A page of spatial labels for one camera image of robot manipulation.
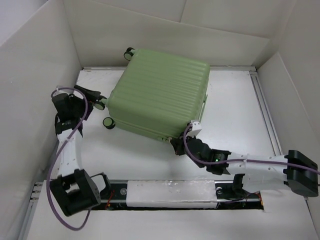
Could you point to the black metal base rail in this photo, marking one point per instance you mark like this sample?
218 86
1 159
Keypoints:
227 199

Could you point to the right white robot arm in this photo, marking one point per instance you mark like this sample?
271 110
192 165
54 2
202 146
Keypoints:
293 171

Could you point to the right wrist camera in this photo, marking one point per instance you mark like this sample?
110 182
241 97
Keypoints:
195 128

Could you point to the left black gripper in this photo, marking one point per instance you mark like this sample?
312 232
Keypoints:
92 97

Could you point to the green suitcase blue lining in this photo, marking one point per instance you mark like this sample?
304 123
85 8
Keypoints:
158 94

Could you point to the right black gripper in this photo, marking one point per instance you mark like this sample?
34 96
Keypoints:
178 144

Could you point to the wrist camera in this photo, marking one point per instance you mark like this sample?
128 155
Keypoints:
195 128
57 91

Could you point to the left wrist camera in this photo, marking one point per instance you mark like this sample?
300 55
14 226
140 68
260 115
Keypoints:
57 91

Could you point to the white foam base cover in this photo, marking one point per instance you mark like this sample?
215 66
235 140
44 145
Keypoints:
185 194

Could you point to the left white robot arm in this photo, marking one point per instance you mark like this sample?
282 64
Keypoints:
73 188

